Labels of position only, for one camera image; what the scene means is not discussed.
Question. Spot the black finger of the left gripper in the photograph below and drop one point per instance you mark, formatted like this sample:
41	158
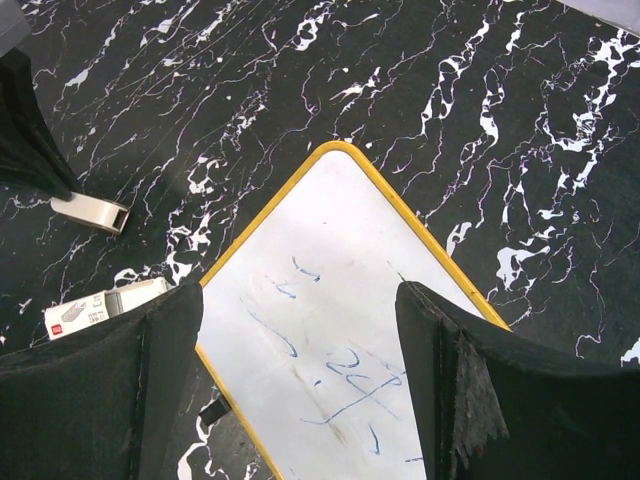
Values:
30	157

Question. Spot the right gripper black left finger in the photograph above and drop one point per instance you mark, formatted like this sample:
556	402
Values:
100	403

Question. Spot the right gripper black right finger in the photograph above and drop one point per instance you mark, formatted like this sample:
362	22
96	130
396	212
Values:
489	404

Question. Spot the orange framed whiteboard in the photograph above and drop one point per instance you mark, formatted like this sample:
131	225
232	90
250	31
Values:
299	329

